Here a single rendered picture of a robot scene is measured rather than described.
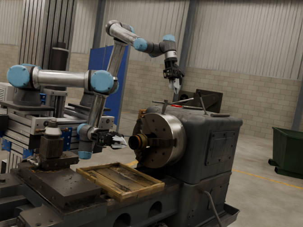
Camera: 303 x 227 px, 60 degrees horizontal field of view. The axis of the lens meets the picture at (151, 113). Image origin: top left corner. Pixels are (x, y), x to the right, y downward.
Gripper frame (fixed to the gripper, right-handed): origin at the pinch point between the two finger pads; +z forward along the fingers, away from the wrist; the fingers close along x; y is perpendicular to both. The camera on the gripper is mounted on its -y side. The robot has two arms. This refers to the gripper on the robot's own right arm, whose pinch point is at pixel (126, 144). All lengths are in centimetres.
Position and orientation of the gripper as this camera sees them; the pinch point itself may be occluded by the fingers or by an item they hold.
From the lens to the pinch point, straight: 132.4
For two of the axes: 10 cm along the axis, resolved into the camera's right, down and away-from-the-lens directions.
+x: 1.4, -9.8, -1.1
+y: -6.6, -0.1, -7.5
